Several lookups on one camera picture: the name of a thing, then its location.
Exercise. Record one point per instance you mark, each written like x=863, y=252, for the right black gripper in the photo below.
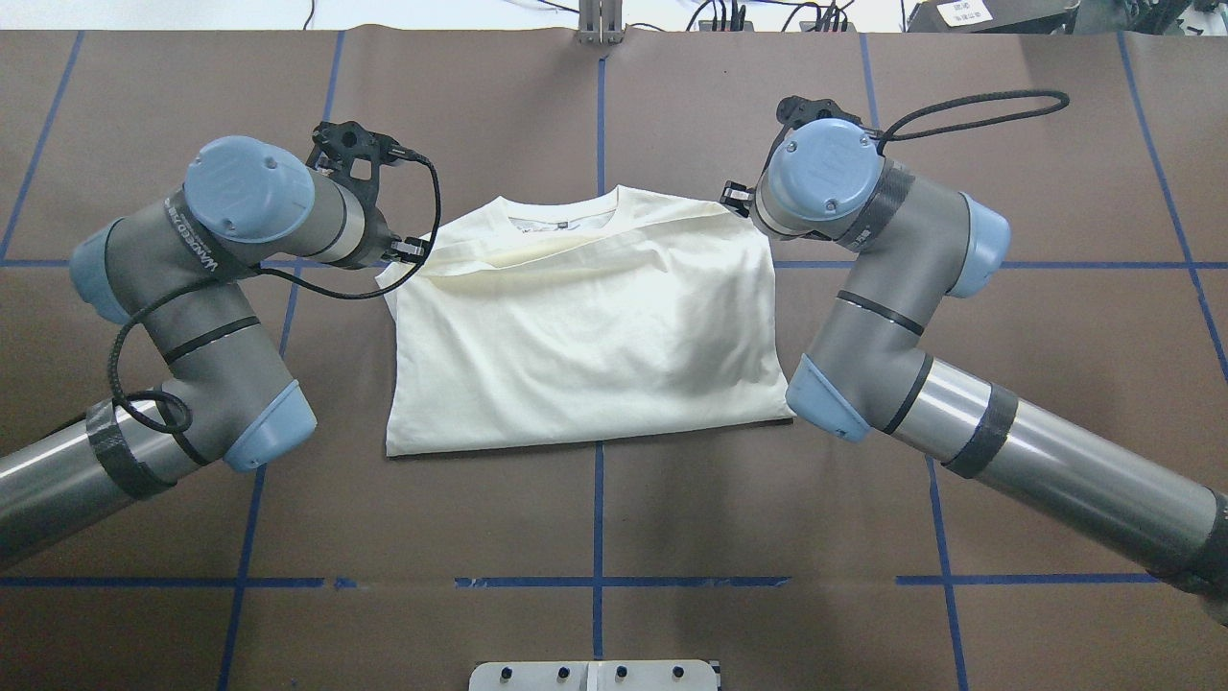
x=737, y=196

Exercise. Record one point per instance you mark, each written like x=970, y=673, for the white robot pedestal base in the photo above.
x=645, y=674

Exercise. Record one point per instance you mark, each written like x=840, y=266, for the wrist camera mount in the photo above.
x=795, y=112
x=352, y=157

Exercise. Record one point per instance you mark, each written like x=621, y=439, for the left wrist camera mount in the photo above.
x=352, y=157

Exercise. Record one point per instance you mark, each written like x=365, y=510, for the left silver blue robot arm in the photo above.
x=193, y=377

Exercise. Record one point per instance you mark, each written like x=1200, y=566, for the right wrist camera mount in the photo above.
x=795, y=112

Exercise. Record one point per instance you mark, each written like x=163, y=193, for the cream long-sleeve cat shirt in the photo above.
x=634, y=314

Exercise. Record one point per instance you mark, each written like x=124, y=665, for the grey camera mast bracket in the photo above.
x=601, y=22

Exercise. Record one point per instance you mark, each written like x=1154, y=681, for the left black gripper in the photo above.
x=381, y=240

